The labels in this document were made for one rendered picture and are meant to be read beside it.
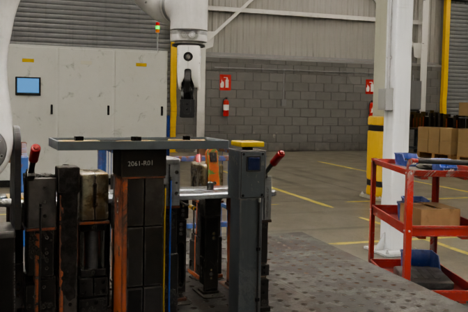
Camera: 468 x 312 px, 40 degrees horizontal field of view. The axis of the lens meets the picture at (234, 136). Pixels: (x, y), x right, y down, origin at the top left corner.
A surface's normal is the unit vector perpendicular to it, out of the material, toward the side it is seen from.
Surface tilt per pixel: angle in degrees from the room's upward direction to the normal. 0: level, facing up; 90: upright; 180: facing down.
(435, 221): 90
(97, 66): 90
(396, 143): 90
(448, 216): 90
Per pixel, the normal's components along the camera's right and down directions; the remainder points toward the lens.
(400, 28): 0.33, 0.06
